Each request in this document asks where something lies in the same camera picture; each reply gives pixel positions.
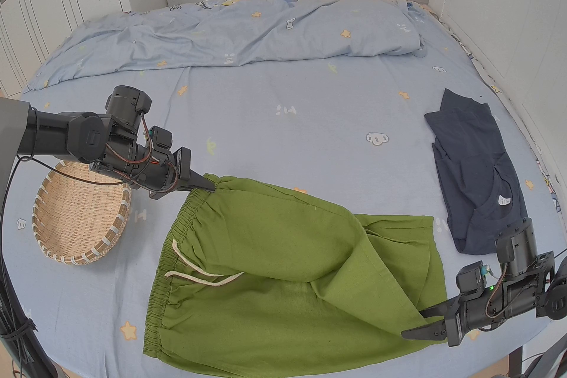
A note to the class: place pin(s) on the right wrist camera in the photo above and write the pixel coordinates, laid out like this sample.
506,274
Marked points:
470,278

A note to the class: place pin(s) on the white wardrobe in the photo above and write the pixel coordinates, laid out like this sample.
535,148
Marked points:
44,13

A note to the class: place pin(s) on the pale blue quilt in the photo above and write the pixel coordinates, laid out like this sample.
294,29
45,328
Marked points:
265,35

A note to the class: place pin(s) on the round woven basket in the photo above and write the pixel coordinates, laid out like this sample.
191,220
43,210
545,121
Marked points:
75,221

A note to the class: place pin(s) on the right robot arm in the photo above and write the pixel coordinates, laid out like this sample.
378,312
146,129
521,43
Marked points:
518,247

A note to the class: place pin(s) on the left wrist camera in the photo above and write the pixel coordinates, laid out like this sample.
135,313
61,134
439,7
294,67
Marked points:
161,139

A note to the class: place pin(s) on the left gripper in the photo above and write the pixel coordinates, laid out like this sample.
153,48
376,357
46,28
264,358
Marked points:
161,172

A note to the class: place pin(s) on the green shorts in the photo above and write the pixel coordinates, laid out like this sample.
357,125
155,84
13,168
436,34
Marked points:
288,256

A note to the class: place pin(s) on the dark blue T-shirt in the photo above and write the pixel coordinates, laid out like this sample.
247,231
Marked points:
469,154

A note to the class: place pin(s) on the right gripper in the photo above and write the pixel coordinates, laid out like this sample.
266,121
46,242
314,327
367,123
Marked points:
483,309

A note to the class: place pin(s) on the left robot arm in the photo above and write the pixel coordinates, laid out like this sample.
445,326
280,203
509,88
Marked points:
53,135

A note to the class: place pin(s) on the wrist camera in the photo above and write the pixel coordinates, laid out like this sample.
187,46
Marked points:
161,139
470,278

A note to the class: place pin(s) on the bed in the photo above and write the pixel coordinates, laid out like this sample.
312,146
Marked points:
283,110

